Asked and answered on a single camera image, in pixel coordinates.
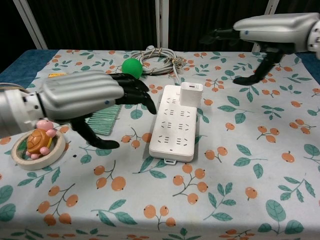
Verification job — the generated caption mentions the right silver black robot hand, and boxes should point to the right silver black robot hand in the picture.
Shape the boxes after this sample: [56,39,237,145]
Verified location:
[199,12,317,86]

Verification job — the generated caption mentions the white plug adapter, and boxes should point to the white plug adapter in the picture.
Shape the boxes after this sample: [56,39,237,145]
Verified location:
[178,81,204,109]

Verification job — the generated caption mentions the pink orange toy turtle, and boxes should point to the pink orange toy turtle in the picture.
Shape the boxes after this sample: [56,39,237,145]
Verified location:
[25,119,57,160]

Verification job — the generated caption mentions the black curtain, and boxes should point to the black curtain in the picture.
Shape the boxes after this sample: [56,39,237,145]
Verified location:
[0,0,320,53]

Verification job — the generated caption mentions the green brush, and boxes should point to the green brush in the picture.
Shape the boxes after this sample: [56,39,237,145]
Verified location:
[86,104,122,136]

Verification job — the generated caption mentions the green ball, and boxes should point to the green ball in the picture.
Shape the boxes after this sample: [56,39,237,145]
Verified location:
[121,58,144,79]

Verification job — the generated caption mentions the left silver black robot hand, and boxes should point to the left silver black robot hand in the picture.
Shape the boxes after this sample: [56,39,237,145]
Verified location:
[37,70,158,150]

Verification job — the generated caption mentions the grey cable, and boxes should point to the grey cable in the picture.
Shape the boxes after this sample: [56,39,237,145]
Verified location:
[129,45,187,86]

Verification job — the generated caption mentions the masking tape roll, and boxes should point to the masking tape roll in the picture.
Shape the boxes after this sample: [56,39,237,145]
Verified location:
[11,130,66,171]

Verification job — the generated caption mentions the fruit leaf print tablecloth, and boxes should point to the fruit leaf print tablecloth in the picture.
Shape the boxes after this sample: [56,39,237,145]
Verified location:
[0,49,320,240]

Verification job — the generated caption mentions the white power strip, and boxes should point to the white power strip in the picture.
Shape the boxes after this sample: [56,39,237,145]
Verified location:
[148,84,198,166]

